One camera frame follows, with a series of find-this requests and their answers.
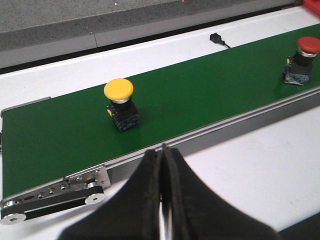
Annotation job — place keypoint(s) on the green conveyor belt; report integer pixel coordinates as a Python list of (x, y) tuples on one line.
[(54, 138)]

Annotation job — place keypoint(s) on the grey stone slab left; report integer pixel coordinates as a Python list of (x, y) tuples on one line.
[(31, 22)]

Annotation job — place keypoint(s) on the aluminium conveyor side rail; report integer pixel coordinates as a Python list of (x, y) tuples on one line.
[(225, 125)]

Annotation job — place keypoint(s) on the silver pulley bracket plate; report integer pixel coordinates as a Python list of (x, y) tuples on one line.
[(84, 179)]

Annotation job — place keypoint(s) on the black sensor on frame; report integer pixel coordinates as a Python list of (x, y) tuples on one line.
[(217, 39)]

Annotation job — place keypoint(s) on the orange red object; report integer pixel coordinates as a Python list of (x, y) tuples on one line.
[(313, 6)]

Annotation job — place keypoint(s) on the white panel under slab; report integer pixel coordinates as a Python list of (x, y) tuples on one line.
[(36, 52)]

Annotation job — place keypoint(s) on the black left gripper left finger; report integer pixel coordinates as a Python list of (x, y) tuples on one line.
[(131, 214)]

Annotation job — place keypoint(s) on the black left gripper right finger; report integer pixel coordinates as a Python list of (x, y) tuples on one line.
[(195, 212)]

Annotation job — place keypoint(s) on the white conveyor frame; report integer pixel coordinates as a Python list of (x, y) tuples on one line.
[(67, 76)]

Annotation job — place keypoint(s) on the black drive belt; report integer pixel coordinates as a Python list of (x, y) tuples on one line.
[(25, 211)]

